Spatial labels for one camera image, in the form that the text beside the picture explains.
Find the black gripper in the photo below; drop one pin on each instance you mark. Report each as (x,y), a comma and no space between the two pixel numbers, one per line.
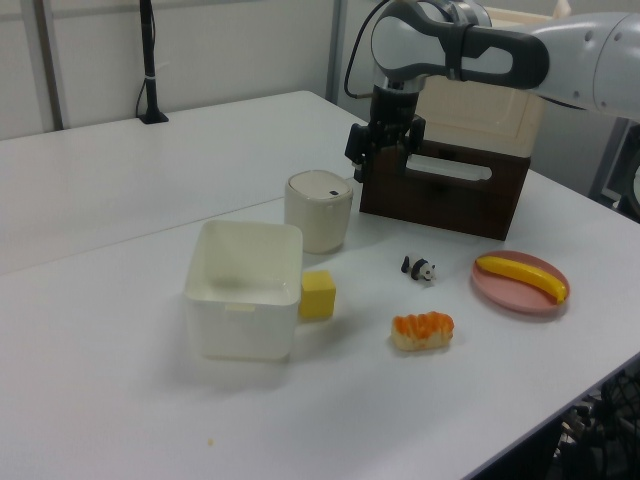
(395,112)

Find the yellow cube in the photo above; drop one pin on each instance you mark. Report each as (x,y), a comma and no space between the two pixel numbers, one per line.
(318,295)

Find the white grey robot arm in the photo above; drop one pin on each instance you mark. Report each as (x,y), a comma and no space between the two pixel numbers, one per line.
(575,50)

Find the dark brown wooden drawer box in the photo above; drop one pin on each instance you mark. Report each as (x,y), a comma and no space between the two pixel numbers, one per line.
(450,200)

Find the white square plastic box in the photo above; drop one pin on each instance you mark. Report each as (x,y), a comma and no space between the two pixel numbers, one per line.
(245,290)

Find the cream cylindrical cup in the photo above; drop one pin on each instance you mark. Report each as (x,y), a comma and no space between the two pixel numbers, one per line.
(320,210)

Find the small panda toy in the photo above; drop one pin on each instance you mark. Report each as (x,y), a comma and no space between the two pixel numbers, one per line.
(420,270)

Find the toy bread with orange topping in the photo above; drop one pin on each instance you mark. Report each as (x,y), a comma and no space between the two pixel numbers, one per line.
(422,330)

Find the yellow toy banana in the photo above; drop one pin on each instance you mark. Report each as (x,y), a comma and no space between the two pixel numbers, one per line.
(525,275)

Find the pink plate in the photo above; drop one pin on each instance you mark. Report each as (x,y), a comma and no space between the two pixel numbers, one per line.
(515,297)

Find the light wooden crate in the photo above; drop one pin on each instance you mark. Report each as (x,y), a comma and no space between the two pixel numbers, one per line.
(520,19)

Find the black pole stand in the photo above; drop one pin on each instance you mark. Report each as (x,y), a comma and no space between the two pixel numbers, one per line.
(148,60)

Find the black mesh chair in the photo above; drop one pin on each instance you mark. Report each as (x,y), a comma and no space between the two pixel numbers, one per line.
(600,425)

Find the grey equipment frame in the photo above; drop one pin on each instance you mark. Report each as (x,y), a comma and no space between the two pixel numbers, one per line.
(617,170)

